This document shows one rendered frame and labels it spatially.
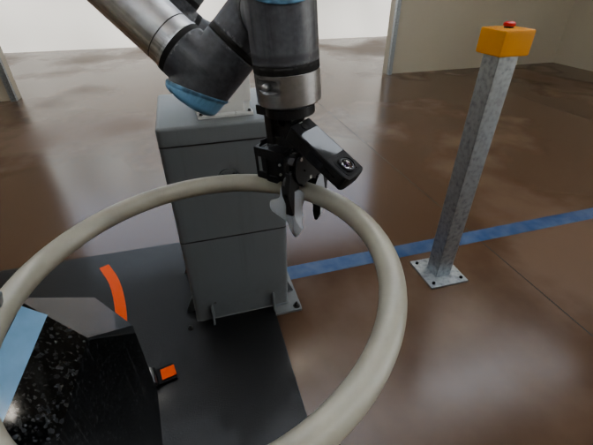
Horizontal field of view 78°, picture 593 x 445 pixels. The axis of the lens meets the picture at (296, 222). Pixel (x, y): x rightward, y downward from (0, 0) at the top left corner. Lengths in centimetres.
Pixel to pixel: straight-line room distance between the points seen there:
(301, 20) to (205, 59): 18
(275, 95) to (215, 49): 14
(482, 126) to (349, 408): 134
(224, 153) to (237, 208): 22
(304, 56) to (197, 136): 74
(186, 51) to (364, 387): 50
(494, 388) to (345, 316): 60
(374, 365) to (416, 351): 125
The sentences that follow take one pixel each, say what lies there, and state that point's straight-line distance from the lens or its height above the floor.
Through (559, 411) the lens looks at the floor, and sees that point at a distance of 166.
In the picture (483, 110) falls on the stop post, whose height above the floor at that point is 82.
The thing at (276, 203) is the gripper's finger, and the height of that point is 92.
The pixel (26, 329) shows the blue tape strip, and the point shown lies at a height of 80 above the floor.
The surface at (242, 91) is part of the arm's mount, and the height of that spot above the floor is 92.
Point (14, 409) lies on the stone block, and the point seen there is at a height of 78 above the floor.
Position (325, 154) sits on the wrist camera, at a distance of 51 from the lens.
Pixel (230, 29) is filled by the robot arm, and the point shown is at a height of 116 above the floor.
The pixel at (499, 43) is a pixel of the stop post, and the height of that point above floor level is 104.
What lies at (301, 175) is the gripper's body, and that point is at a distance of 55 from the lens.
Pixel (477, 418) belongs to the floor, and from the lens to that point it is 151.
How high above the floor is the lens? 123
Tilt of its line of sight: 34 degrees down
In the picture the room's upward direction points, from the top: straight up
